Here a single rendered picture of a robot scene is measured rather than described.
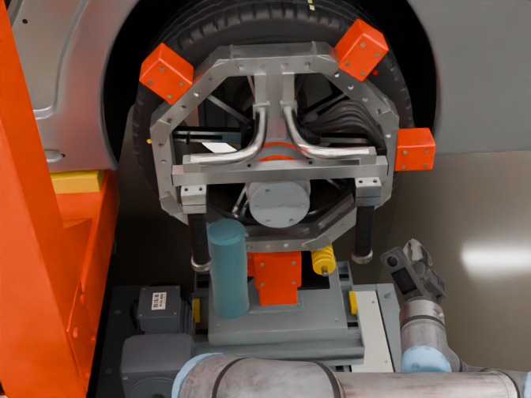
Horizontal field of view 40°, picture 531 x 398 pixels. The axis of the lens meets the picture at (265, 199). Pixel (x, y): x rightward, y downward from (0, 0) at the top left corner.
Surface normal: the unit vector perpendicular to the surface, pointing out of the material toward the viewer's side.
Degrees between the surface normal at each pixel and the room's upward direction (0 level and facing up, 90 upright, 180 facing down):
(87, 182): 90
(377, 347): 0
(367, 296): 0
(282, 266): 90
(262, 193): 90
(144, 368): 23
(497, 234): 0
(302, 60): 90
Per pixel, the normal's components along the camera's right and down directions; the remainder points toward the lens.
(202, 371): -0.65, -0.65
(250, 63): 0.04, 0.63
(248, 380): -0.31, -0.64
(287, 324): -0.03, -0.77
